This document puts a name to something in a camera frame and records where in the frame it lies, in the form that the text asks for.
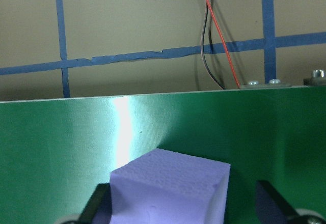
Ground red and black wires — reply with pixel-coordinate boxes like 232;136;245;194
199;0;241;89

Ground green belt conveyor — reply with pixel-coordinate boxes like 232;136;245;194
0;68;326;224

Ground purple foam block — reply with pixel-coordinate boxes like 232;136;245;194
109;147;231;224

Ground black conveyor wire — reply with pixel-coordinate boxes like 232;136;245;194
200;0;226;90

